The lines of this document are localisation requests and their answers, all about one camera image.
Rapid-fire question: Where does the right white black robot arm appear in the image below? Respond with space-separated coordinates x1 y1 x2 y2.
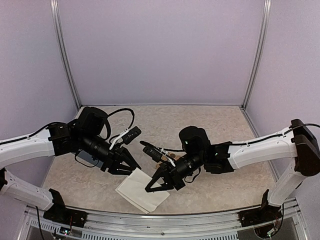
141 119 320 222

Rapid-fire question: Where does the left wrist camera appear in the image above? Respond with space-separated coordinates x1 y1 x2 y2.
109 126 142 150

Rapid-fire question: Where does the front aluminium frame rail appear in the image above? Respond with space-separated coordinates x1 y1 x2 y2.
14 197 310 240

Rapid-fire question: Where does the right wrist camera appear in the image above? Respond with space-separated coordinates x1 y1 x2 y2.
139 140 170 164

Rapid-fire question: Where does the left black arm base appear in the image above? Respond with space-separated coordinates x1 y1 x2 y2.
43 188 88 228

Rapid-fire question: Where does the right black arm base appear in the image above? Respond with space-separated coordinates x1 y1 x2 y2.
238 189 283 227

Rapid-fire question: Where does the round sticker seal sheet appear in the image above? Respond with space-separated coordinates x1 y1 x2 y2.
154 150 180 169

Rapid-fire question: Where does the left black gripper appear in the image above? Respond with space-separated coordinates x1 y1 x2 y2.
80 131 142 176

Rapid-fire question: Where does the aluminium corner post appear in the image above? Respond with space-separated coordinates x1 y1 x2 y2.
49 0 82 110
241 0 272 112

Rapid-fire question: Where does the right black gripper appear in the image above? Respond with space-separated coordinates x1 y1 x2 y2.
144 152 205 193

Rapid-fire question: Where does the blue grey envelope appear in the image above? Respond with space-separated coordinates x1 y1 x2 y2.
76 151 103 168

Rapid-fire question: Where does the left aluminium corner post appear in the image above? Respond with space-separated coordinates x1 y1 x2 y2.
49 0 82 110

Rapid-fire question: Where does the beige lined letter paper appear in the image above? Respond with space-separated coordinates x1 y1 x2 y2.
115 168 170 214

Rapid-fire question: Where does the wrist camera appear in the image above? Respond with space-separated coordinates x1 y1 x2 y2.
109 126 142 150
139 140 170 164

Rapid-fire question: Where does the right aluminium corner post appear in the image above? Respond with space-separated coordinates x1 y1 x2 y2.
241 0 272 112

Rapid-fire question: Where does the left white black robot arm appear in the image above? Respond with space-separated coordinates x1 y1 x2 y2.
0 107 141 223

